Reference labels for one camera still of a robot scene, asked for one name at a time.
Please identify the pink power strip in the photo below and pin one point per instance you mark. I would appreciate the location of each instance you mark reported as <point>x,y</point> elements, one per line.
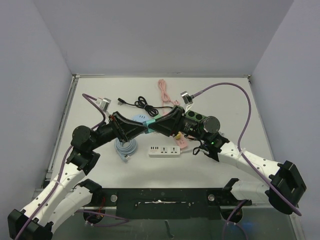
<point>182,143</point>

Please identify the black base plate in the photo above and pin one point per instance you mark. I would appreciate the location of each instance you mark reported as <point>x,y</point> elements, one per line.
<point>165,203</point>

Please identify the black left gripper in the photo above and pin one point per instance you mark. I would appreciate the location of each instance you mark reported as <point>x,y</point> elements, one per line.
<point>131,130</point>

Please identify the green power strip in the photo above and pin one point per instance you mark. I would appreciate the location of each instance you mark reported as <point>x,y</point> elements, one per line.
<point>193,117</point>

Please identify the white power strip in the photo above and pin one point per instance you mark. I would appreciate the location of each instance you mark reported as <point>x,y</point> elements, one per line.
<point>164,151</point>

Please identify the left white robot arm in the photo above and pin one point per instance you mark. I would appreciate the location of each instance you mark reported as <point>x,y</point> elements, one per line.
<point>70,189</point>

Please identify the round blue power strip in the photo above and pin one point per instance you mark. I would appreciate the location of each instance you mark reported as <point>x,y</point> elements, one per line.
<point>140,118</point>

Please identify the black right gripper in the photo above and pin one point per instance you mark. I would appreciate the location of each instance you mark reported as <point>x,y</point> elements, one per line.
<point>178,121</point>

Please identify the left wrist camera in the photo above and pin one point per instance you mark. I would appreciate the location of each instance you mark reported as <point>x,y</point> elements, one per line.
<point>103,104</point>

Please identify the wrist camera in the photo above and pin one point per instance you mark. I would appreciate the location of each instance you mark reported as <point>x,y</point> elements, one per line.
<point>187,98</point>
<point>103,104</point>

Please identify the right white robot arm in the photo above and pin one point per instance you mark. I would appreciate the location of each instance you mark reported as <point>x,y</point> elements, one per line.
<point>285,183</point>

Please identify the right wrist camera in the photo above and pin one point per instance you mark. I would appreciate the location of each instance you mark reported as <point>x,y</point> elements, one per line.
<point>187,98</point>

